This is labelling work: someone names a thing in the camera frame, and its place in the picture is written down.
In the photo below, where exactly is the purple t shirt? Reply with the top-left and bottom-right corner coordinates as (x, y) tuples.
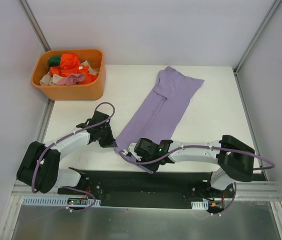
(114, 65), (205, 174)

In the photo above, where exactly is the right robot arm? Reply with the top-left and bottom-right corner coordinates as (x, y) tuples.
(128, 135), (255, 198)

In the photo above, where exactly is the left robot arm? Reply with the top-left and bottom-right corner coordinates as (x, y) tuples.
(17, 110), (115, 195)

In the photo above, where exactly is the orange plastic bin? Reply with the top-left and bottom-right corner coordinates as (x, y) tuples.
(31, 49), (106, 101)

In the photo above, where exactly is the pink t shirt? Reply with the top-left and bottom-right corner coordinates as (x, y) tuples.
(56, 73), (86, 87)

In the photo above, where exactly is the beige t shirt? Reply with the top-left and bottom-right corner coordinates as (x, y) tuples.
(40, 60), (99, 86)

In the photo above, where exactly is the orange t shirt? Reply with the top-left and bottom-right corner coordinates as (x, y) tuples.
(60, 53), (82, 69)

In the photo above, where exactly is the green t shirt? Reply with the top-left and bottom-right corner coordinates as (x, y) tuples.
(47, 56), (61, 68)

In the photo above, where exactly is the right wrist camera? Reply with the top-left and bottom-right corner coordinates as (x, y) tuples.
(123, 142), (141, 162)

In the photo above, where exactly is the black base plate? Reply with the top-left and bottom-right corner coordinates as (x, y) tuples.
(57, 169), (234, 208)

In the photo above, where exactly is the right white cable duct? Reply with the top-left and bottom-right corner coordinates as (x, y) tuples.
(191, 200), (209, 211)

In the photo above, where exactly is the white cable duct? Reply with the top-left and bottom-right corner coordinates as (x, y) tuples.
(191, 200), (209, 211)
(23, 196), (101, 208)

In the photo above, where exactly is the left white cable duct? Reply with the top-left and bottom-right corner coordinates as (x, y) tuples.
(23, 196), (101, 208)

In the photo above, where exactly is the left aluminium frame post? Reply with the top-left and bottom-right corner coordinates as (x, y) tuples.
(18, 0), (51, 52)

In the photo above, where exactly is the aluminium frame post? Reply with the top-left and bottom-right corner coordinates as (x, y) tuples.
(233, 0), (282, 76)
(18, 0), (51, 52)

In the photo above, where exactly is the right aluminium frame post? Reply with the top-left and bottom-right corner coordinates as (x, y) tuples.
(233, 0), (282, 76)

